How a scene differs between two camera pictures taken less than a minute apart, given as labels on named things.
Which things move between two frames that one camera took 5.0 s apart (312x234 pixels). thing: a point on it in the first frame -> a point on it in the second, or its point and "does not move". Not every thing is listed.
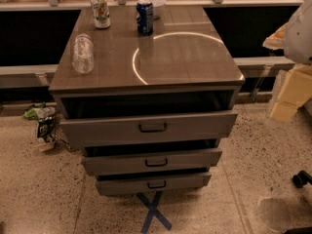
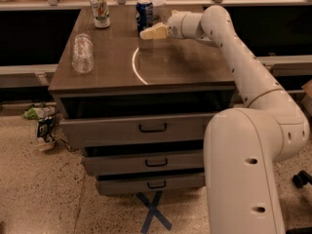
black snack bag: (45, 129) does not move
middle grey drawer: (145, 162) does not move
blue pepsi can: (144, 18) does not move
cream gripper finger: (278, 40) -> (176, 23)
